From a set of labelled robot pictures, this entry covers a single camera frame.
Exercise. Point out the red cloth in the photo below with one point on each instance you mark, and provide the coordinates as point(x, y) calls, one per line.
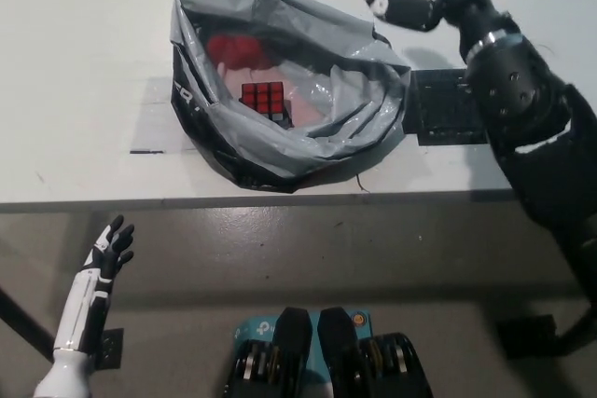
point(233, 50)

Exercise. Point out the thin black tape strip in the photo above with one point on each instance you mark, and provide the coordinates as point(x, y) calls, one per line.
point(147, 151)

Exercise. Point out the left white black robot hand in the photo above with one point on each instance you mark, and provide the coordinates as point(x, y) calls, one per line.
point(81, 305)

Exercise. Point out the small black thread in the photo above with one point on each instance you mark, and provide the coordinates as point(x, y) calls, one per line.
point(361, 183)

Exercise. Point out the grey black plastic bag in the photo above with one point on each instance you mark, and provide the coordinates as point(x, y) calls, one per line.
point(261, 160)

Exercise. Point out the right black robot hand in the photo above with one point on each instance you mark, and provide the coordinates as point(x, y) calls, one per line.
point(466, 6)

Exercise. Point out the teal printed torso box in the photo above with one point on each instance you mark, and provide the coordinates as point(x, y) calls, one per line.
point(254, 328)

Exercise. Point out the black table leg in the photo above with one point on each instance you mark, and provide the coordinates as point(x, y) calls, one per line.
point(23, 319)

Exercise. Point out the clear tape patch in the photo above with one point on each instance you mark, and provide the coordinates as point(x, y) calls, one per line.
point(154, 123)

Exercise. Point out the rubik's cube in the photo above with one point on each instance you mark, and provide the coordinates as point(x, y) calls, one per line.
point(261, 100)

